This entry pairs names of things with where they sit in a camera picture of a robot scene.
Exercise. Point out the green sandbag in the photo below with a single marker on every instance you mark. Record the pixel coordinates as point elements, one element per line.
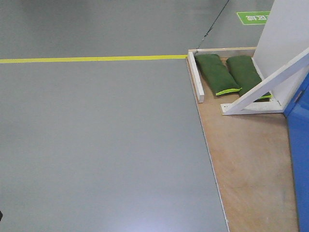
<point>244,73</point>
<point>216,74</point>

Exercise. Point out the far white corner border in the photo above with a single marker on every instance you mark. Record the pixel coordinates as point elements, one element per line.
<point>222,53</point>

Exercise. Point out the far white triangular brace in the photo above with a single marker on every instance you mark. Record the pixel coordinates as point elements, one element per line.
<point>246,104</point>

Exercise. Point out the white wall panel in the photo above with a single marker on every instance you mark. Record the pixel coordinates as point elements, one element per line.
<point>285,35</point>

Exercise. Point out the plywood base platform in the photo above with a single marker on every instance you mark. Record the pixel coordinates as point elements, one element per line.
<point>251,159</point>

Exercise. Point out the right green sandbag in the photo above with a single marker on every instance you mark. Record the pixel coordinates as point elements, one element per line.
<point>244,73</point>

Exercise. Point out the left green sandbag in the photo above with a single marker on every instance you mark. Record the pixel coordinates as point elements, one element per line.
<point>216,74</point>

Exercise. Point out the green floor sign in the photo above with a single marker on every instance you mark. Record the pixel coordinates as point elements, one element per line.
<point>253,18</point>

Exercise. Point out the blue door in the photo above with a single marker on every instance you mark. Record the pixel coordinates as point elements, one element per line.
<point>297,114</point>

